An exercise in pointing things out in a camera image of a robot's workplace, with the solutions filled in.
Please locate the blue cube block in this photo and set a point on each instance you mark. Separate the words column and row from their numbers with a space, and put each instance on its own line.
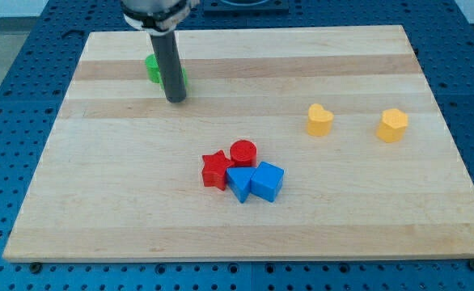
column 267, row 181

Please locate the yellow hexagon block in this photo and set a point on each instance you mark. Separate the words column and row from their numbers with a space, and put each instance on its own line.
column 392, row 125

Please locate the green block behind rod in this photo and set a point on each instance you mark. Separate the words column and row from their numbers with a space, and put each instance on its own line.
column 184, row 74

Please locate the wooden board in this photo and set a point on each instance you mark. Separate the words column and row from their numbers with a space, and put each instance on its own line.
column 119, row 179

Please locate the yellow heart block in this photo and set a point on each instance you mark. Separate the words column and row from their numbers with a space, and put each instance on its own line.
column 319, row 120

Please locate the green round block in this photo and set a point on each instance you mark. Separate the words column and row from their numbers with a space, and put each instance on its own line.
column 152, row 68

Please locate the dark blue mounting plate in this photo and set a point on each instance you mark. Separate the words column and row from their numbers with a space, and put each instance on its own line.
column 217, row 7

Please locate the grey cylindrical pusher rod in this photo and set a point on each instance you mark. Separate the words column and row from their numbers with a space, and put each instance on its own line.
column 168, row 60

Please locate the red star block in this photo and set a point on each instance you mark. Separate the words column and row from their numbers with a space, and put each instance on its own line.
column 214, row 170

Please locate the blue triangle block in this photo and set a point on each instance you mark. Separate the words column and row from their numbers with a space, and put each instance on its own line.
column 239, row 181

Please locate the red cylinder block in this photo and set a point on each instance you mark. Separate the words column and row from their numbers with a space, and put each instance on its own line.
column 243, row 153

